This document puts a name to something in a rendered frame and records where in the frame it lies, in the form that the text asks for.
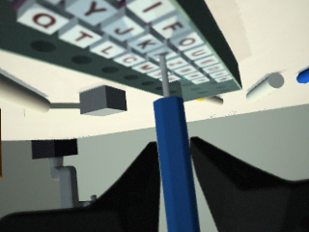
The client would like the blue stylus with thin white tip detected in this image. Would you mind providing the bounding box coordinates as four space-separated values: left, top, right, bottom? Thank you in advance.
153 70 201 232

